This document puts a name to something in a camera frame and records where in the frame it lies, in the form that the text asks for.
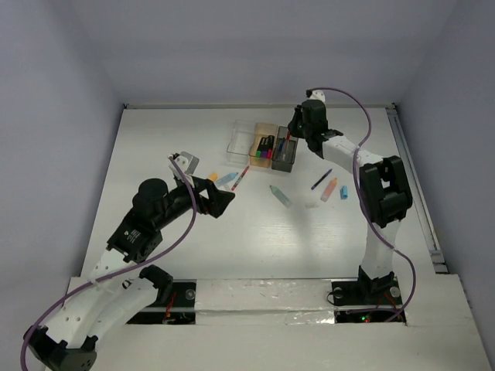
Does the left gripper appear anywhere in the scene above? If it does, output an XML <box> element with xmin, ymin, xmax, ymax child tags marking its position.
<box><xmin>154</xmin><ymin>172</ymin><xmax>234</xmax><ymax>230</ymax></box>

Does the red gel pen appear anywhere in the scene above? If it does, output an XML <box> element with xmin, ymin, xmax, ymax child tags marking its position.
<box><xmin>282</xmin><ymin>131</ymin><xmax>291</xmax><ymax>162</ymax></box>

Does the blue gel pen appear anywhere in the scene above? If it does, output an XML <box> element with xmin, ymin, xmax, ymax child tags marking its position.
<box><xmin>275</xmin><ymin>138</ymin><xmax>285</xmax><ymax>155</ymax></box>

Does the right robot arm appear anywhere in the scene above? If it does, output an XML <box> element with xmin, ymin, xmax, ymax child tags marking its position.
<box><xmin>288</xmin><ymin>99</ymin><xmax>412</xmax><ymax>303</ymax></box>

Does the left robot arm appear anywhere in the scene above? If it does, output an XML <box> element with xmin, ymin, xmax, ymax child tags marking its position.
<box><xmin>20</xmin><ymin>177</ymin><xmax>235</xmax><ymax>370</ymax></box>

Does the blue glue tube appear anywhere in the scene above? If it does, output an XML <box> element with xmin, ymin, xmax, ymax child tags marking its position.
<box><xmin>214</xmin><ymin>172</ymin><xmax>237</xmax><ymax>188</ymax></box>

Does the dark grey plastic container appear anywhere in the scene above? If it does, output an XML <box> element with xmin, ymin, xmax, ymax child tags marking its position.
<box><xmin>271</xmin><ymin>126</ymin><xmax>298</xmax><ymax>173</ymax></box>

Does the red patterned pen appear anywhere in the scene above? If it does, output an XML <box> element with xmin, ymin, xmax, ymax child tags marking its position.
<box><xmin>230</xmin><ymin>165</ymin><xmax>250</xmax><ymax>192</ymax></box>

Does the clear plastic container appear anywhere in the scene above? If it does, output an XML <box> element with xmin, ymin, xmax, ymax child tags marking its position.
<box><xmin>227</xmin><ymin>120</ymin><xmax>255</xmax><ymax>165</ymax></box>

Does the orange plastic container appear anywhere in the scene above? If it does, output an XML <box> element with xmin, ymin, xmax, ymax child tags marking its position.
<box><xmin>249</xmin><ymin>122</ymin><xmax>278</xmax><ymax>168</ymax></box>

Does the dark purple pen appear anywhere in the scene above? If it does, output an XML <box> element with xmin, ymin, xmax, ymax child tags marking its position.
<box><xmin>310</xmin><ymin>168</ymin><xmax>333</xmax><ymax>190</ymax></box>

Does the green glue tube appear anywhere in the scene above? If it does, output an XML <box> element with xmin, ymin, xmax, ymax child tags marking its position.
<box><xmin>269</xmin><ymin>185</ymin><xmax>292</xmax><ymax>208</ymax></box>

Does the orange glue tube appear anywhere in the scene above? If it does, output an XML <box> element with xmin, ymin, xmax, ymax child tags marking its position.
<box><xmin>320</xmin><ymin>178</ymin><xmax>337</xmax><ymax>202</ymax></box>

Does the blue eraser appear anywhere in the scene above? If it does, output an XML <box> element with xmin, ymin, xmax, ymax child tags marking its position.
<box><xmin>340</xmin><ymin>185</ymin><xmax>348</xmax><ymax>200</ymax></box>

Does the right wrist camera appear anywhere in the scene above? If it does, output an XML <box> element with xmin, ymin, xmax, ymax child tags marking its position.
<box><xmin>306</xmin><ymin>89</ymin><xmax>326</xmax><ymax>103</ymax></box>

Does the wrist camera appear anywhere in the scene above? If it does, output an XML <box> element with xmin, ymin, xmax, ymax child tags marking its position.
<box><xmin>306</xmin><ymin>89</ymin><xmax>326</xmax><ymax>103</ymax></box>
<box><xmin>169</xmin><ymin>151</ymin><xmax>200</xmax><ymax>175</ymax></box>

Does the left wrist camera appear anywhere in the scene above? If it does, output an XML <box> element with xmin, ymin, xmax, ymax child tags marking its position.
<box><xmin>169</xmin><ymin>151</ymin><xmax>200</xmax><ymax>175</ymax></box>

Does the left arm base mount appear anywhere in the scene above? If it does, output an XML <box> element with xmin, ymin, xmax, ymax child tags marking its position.
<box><xmin>127</xmin><ymin>280</ymin><xmax>196</xmax><ymax>325</ymax></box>

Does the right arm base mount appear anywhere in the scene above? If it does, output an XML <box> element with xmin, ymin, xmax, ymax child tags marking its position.
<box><xmin>326</xmin><ymin>281</ymin><xmax>406</xmax><ymax>324</ymax></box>

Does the aluminium rail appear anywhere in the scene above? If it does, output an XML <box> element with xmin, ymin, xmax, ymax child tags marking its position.
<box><xmin>386</xmin><ymin>108</ymin><xmax>450</xmax><ymax>274</ymax></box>

